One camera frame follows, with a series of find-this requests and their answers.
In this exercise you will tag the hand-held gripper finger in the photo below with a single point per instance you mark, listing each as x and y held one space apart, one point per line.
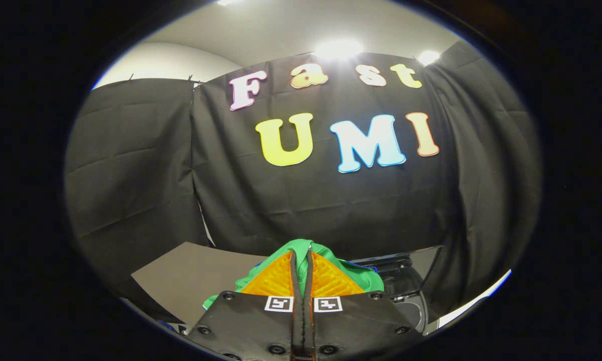
309 281
297 281

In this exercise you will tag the green polo shirt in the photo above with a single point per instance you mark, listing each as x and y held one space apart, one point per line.
353 276

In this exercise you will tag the black backdrop cloth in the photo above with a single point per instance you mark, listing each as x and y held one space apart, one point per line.
306 200

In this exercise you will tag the bright ceiling light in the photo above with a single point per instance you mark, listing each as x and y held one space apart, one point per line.
338 48

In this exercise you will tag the small round ceiling light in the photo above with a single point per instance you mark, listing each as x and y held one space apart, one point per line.
428 57

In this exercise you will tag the large ceiling light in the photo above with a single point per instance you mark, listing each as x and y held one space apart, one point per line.
225 2

